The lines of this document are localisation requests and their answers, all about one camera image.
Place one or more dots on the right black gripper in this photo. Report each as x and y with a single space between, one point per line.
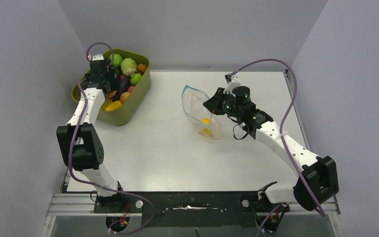
214 104

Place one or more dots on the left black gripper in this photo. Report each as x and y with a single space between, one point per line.
114 84

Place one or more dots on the orange peach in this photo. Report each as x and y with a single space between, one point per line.
205 121

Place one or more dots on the clear zip top bag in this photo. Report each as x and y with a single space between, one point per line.
192 103

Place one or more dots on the yellow bell pepper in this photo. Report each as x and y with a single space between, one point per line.
207 132

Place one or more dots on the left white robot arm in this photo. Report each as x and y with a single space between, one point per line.
80 145

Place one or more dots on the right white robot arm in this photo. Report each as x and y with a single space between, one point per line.
317 179

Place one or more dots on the purple eggplant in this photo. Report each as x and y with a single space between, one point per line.
124 84

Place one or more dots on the orange apricot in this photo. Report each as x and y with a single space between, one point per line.
124 96

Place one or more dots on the red apple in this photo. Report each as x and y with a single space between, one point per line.
131 88

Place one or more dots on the green bumpy fruit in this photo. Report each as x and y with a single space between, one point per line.
116 60

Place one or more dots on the green cabbage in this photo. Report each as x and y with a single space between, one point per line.
128 67

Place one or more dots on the lime green fruit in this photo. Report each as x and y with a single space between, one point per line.
134 80

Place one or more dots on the yellow mango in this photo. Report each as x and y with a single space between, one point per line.
113 106

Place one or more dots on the orange tangerine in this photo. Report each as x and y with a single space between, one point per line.
141 68

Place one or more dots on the olive green plastic bin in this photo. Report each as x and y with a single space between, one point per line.
124 114

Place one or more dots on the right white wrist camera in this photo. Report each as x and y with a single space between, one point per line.
233 81

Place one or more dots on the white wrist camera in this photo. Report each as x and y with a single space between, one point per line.
96 59
233 81

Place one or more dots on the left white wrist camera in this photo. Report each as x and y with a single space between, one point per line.
96 59

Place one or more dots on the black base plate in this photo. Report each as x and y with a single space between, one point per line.
189 209

